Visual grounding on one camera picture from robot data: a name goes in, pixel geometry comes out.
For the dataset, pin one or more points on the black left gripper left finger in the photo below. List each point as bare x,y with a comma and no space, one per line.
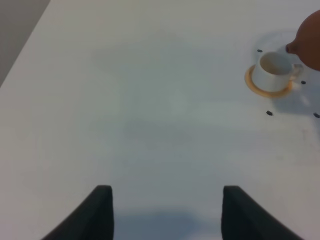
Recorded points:
93,219

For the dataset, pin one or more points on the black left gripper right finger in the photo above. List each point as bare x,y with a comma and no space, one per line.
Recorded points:
243,218

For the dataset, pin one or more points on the brown clay teapot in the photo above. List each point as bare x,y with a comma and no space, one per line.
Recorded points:
306,44

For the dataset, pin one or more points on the orange coaster near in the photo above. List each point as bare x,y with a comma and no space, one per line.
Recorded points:
266,94

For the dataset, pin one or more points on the white teacup near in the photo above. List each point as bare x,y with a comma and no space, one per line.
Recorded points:
274,72

